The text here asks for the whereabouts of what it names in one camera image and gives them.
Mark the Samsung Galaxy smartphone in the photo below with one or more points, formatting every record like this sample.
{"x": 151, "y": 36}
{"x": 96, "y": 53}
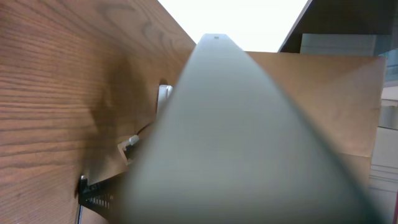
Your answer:
{"x": 231, "y": 147}

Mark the brown cardboard box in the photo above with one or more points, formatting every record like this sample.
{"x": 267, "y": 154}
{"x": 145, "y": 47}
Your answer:
{"x": 340, "y": 93}

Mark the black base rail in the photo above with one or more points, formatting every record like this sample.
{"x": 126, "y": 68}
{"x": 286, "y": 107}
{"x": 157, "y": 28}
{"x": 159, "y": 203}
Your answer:
{"x": 102, "y": 197}

